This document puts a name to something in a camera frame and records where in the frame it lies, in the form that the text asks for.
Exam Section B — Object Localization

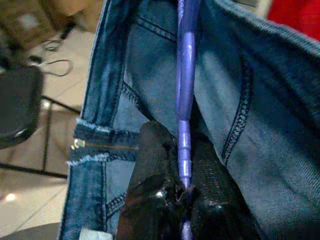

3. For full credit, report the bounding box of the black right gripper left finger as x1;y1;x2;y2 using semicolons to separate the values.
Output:
116;120;188;240

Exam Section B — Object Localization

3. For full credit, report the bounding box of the purple plastic hanger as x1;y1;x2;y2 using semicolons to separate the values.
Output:
175;0;202;240

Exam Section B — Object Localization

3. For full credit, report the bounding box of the thin black looped cable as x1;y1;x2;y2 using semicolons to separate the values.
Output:
28;22;76;78

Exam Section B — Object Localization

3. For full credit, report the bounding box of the black metal frame stool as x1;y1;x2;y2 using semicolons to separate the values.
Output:
0;66;82;179

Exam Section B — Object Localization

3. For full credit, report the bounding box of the brown cardboard box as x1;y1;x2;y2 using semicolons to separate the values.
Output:
0;0;101;53

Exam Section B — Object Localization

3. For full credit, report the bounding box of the blue denim garment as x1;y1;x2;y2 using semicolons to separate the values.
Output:
57;0;320;240

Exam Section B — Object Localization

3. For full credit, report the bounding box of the red and white garment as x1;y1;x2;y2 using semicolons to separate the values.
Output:
249;0;320;42

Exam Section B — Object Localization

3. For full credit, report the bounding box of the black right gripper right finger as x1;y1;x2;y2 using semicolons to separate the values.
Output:
189;134;263;240

